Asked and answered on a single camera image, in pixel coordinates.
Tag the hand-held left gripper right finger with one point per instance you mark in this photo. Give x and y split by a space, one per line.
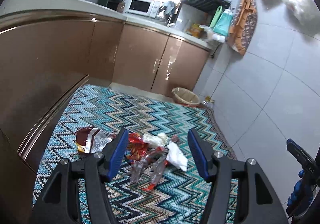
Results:
200 156

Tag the clear red-trimmed plastic wrapper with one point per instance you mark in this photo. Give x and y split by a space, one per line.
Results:
147 169

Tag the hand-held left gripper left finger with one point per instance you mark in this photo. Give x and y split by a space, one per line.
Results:
116 156

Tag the beige lined trash bin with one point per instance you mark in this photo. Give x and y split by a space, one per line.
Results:
185 96

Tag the orange patterned apron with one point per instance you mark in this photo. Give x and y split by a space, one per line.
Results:
243 26

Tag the zigzag woven mat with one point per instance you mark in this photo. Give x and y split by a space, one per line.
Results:
130 111

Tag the grey hanging cloth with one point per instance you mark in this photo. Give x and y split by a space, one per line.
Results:
168 8

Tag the white kitchen countertop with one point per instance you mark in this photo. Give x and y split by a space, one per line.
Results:
50 3

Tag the teal shopping bag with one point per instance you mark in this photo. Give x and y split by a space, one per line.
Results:
223 23

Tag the cooking oil bottle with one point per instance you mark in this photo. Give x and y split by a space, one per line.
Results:
208 101

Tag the white tissue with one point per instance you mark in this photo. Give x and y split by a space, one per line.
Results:
156 139

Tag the shiny red wrapper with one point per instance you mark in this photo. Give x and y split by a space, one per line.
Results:
136 147

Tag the white paper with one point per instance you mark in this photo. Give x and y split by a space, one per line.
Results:
177 156

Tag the white microwave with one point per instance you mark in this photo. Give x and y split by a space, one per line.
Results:
140 6

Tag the small white plastic bag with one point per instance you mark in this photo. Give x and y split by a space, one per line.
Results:
213 35

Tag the person's right hand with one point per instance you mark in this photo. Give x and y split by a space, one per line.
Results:
298 194

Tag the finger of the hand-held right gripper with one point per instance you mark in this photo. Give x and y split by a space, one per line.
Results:
292 143
297 155

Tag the yellow food packet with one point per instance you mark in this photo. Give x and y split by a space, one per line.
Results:
195 30

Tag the dark red snack bag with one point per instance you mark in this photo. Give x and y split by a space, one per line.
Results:
91 139

